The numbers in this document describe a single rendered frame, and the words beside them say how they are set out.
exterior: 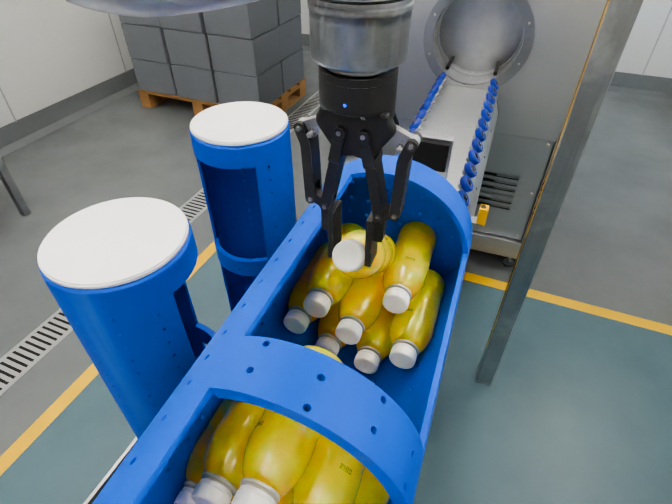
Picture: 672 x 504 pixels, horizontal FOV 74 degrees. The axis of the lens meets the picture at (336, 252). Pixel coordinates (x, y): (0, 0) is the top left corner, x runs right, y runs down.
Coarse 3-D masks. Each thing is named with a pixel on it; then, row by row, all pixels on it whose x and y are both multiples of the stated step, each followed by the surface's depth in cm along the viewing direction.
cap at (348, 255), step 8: (344, 240) 55; (352, 240) 55; (336, 248) 55; (344, 248) 54; (352, 248) 54; (360, 248) 54; (336, 256) 55; (344, 256) 55; (352, 256) 54; (360, 256) 54; (336, 264) 55; (344, 264) 55; (352, 264) 54; (360, 264) 54
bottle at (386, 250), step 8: (352, 232) 58; (360, 232) 58; (360, 240) 57; (384, 240) 63; (392, 240) 70; (384, 248) 61; (392, 248) 67; (376, 256) 57; (384, 256) 60; (392, 256) 67; (376, 264) 58; (384, 264) 62; (344, 272) 58; (352, 272) 57; (360, 272) 57; (368, 272) 58; (376, 272) 61
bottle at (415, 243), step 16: (416, 224) 77; (400, 240) 74; (416, 240) 73; (432, 240) 76; (400, 256) 70; (416, 256) 70; (384, 272) 70; (400, 272) 68; (416, 272) 68; (384, 288) 69; (416, 288) 68
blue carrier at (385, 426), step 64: (448, 192) 70; (448, 256) 80; (256, 320) 48; (448, 320) 61; (192, 384) 44; (256, 384) 40; (320, 384) 41; (384, 384) 70; (192, 448) 55; (384, 448) 41
